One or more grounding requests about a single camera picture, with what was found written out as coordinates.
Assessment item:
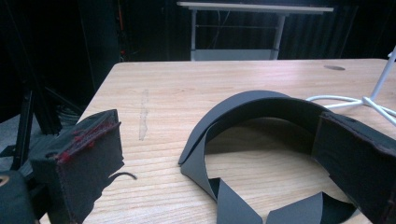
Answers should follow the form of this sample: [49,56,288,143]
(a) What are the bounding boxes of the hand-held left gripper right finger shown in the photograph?
[311,111,396,224]

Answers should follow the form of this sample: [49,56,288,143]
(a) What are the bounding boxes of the black tripod stand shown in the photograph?
[0,62,85,172]

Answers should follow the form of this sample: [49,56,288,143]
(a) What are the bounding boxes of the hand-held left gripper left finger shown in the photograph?
[29,108,138,224]

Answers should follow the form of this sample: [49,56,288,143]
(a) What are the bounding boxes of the black curtain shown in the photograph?
[0,0,396,104]

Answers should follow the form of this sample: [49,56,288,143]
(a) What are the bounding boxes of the dark round table grommet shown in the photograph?
[323,64,347,72]

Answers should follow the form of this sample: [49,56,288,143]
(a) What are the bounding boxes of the black curved foam strip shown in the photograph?
[177,90,359,224]

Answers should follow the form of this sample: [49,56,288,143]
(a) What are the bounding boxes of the white table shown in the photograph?
[177,1,334,62]

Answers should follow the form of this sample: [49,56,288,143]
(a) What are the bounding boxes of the white metal stand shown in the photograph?
[306,46,396,127]

